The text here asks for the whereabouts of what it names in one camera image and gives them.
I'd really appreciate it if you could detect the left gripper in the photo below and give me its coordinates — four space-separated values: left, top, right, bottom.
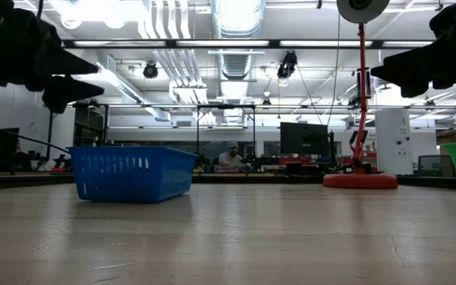
0 0 105 115

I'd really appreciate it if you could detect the blue plastic basket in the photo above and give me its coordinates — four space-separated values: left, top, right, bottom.
67 146 198 204

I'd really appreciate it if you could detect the black storage shelf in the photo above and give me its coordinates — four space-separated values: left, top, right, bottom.
73 105 108 147

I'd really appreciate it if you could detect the white square pillar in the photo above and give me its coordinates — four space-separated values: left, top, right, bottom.
374 108 413 176

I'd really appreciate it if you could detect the black ceiling spotlight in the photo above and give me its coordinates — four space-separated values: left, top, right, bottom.
142 63 159 79
277 51 298 80

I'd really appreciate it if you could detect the grey background monitor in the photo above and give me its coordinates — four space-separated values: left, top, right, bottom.
417 154 456 178

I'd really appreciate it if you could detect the small black monitor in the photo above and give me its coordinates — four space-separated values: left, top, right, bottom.
0 127 21 154

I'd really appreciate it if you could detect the red desk lamp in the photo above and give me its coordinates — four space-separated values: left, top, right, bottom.
322 0 399 190

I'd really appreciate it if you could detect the large black monitor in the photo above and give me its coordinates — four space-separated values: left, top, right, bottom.
279 121 330 157

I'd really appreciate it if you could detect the person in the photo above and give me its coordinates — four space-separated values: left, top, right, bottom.
218 141 253 173

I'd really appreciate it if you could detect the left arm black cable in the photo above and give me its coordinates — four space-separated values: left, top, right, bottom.
0 118 70 155

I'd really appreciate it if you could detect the black metal frame stand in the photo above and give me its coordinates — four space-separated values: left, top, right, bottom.
195 103 257 150

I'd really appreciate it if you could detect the black aluminium rig frame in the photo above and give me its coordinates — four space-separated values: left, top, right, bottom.
0 170 456 190

